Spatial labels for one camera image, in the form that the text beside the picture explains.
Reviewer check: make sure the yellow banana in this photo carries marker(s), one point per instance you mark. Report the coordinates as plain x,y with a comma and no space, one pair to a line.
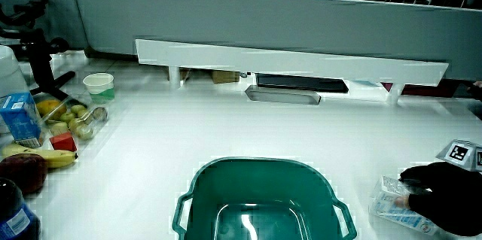
56,157

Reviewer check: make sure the blue drink carton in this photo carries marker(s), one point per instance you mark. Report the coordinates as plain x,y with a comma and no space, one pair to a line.
19,119

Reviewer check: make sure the clear plastic fruit container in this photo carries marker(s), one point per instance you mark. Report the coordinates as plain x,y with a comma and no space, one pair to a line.
90,114

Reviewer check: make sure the dark red folder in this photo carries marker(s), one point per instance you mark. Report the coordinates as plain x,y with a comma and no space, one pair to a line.
425,90

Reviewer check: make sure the person's right hand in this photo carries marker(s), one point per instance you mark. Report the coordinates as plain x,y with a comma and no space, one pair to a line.
452,195

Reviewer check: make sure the black keyboard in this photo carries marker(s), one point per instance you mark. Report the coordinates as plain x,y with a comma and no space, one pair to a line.
301,83

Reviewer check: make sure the pile of small green fruits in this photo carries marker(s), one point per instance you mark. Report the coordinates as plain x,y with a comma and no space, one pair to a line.
83,131

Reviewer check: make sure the dark bottle with blue label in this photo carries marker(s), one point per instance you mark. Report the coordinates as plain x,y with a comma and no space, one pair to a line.
15,217

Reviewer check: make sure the small grey partition panel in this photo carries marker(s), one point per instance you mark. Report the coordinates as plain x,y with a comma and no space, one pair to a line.
62,10

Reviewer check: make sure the red cube block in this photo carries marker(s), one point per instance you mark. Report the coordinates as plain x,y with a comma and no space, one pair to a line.
63,143

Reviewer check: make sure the teal plastic basin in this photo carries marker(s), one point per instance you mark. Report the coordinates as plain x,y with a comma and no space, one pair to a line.
263,183

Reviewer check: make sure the brown cardboard box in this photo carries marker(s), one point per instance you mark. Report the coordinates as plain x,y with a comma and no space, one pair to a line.
225,76

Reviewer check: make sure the white green paper cup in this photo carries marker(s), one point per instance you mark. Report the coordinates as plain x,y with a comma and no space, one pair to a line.
98,85

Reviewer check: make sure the black camera tripod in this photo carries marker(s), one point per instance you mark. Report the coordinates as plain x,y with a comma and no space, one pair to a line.
39,63

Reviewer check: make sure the white desk shelf riser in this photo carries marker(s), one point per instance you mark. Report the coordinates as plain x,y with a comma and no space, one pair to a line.
263,59

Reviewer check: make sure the dark red apple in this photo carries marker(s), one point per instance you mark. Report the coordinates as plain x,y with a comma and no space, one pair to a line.
22,172

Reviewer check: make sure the white desk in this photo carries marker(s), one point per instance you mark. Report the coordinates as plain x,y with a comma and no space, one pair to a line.
169,146

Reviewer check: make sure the large grey partition panel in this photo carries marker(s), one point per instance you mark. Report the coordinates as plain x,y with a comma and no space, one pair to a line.
263,18

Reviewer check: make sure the orange round fruit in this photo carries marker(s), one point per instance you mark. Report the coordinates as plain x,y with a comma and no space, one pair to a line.
49,107

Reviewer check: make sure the white blue milk packet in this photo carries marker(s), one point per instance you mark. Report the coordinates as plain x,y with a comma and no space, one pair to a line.
388,210

